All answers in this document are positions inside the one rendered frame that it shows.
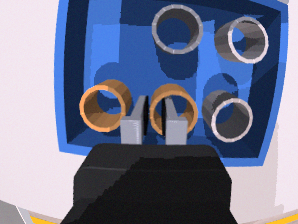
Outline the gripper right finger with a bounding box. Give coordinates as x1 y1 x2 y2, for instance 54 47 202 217
161 96 188 145

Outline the blue crate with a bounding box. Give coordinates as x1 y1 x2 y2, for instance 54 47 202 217
54 0 288 167

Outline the grey metal sleeve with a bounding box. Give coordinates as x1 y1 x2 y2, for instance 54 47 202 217
152 4 203 54
214 16 268 63
201 90 253 142

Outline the bronze bushing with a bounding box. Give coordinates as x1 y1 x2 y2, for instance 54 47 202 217
149 83 198 135
80 79 132 132

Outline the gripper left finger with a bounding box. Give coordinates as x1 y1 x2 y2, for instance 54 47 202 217
120 96 149 144

